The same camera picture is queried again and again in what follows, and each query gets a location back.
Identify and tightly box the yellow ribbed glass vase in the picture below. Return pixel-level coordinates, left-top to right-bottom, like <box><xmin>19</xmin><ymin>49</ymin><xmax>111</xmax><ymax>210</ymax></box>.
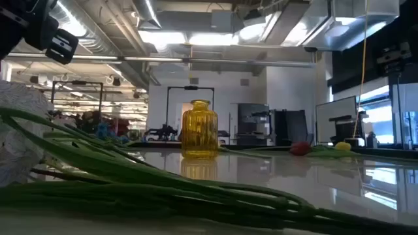
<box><xmin>181</xmin><ymin>99</ymin><xmax>219</xmax><ymax>160</ymax></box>

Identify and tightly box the red artificial tulip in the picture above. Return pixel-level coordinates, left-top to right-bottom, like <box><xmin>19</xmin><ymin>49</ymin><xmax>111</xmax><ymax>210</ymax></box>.
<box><xmin>217</xmin><ymin>140</ymin><xmax>313</xmax><ymax>158</ymax></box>

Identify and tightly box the blue veined artificial flower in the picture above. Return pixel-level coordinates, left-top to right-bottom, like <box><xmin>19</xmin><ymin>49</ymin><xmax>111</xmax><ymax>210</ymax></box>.
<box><xmin>95</xmin><ymin>122</ymin><xmax>131</xmax><ymax>144</ymax></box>

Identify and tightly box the black machine cabinet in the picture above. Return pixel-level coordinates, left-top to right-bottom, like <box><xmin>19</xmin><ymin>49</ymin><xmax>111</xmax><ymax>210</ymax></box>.
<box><xmin>236</xmin><ymin>102</ymin><xmax>272</xmax><ymax>146</ymax></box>

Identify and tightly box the silver horizontal ceiling pipe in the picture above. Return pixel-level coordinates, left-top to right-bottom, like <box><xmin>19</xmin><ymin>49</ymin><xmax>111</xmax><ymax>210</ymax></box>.
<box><xmin>6</xmin><ymin>52</ymin><xmax>316</xmax><ymax>69</ymax></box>

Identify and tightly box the black upright panel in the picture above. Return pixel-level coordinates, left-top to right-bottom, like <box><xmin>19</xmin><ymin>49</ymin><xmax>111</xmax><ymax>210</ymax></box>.
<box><xmin>273</xmin><ymin>108</ymin><xmax>310</xmax><ymax>146</ymax></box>

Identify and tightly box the white monitor screen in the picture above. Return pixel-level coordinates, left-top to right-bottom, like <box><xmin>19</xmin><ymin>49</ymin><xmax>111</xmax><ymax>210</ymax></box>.
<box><xmin>315</xmin><ymin>95</ymin><xmax>359</xmax><ymax>144</ymax></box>

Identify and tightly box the yellow artificial tulip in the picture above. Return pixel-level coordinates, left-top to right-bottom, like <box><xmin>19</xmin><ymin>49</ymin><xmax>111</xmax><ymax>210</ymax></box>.
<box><xmin>306</xmin><ymin>141</ymin><xmax>418</xmax><ymax>163</ymax></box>

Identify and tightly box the dark bottle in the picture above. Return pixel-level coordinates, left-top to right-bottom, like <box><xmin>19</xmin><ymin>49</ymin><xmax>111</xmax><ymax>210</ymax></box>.
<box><xmin>366</xmin><ymin>131</ymin><xmax>379</xmax><ymax>149</ymax></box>

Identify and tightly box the black stand pole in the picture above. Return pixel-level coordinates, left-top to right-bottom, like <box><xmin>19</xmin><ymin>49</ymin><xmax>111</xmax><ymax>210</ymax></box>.
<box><xmin>393</xmin><ymin>74</ymin><xmax>406</xmax><ymax>149</ymax></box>

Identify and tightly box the black metal frame rig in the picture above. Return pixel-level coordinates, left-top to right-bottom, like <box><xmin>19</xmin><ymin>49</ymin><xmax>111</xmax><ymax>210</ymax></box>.
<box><xmin>165</xmin><ymin>86</ymin><xmax>216</xmax><ymax>138</ymax></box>
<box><xmin>50</xmin><ymin>80</ymin><xmax>105</xmax><ymax>115</ymax></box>

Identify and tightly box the silver spiral air duct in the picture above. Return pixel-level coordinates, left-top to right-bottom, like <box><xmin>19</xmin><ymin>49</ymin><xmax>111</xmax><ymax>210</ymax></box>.
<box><xmin>48</xmin><ymin>0</ymin><xmax>151</xmax><ymax>89</ymax></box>

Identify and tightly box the yellow hanging cable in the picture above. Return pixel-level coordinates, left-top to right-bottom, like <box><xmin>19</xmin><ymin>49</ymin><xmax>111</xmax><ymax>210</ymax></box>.
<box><xmin>352</xmin><ymin>0</ymin><xmax>370</xmax><ymax>138</ymax></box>

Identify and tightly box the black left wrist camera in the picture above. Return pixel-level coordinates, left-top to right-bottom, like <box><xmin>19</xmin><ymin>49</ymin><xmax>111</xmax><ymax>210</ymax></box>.
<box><xmin>44</xmin><ymin>28</ymin><xmax>80</xmax><ymax>65</ymax></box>

